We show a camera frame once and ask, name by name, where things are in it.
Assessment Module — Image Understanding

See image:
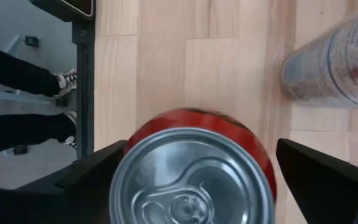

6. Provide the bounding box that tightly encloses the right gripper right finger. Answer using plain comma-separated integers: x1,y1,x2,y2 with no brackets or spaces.
275,138,358,224

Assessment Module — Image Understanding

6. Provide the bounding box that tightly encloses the person's leg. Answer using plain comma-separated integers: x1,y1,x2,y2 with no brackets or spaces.
0,42,62,98
0,111,77,157

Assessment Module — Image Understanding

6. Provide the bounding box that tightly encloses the person's shoe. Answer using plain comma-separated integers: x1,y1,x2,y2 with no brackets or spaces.
53,67,78,97
61,110,78,151

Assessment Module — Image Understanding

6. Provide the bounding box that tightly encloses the black box white trim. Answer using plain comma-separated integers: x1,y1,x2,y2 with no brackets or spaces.
29,0,95,22

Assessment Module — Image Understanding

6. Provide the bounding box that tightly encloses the black caster wheel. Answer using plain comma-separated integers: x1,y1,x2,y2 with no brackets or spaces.
24,35,40,48
12,144,29,156

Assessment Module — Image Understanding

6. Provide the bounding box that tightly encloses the blue silver energy drink can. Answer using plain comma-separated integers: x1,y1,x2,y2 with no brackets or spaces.
280,4,358,110

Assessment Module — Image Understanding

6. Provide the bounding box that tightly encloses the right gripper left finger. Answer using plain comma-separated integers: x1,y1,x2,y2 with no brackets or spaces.
0,139,129,224

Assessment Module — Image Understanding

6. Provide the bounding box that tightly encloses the red cola can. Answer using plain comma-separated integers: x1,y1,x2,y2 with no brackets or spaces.
108,107,278,224

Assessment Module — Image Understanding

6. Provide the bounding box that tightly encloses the black aluminium table frame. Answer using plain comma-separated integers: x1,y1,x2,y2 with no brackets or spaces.
71,20,96,159

